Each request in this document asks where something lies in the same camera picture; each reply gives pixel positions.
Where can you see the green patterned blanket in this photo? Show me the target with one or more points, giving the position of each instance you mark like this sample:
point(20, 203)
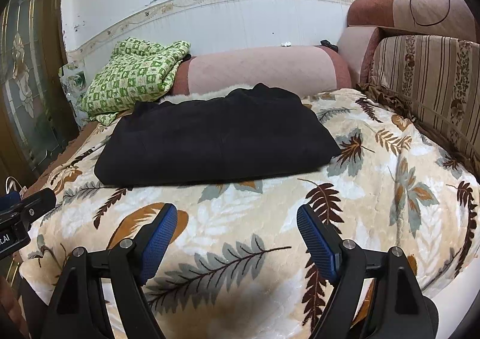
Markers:
point(131, 76)

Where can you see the striped floral cushion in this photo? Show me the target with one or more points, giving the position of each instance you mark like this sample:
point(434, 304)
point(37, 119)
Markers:
point(431, 80)

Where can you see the patterned glass door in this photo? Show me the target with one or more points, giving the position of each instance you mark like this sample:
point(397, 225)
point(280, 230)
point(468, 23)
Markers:
point(26, 80)

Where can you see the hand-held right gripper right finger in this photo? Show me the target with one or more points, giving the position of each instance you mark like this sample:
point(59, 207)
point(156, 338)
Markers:
point(318, 241)

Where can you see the pink and brown sofa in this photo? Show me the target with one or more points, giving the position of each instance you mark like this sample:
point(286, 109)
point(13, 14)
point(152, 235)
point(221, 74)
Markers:
point(262, 65)

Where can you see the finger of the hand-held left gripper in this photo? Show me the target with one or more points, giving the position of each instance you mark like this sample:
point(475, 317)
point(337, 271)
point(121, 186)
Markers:
point(37, 200)

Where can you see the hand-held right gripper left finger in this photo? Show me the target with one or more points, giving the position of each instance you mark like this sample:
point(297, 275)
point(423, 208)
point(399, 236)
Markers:
point(161, 237)

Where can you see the leaf print blanket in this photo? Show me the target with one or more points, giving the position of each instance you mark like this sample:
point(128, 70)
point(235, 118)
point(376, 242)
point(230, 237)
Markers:
point(262, 249)

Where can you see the small black object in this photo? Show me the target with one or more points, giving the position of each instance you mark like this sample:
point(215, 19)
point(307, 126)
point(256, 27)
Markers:
point(328, 45)

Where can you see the clear plastic bag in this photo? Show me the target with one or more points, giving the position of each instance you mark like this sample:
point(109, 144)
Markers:
point(73, 87)

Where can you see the person's left forearm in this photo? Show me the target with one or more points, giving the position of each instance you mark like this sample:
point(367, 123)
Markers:
point(11, 309)

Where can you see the black coat with fur collar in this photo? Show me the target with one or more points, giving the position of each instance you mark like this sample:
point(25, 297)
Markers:
point(217, 140)

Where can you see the small white object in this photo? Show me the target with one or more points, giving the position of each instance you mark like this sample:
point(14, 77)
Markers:
point(286, 43)

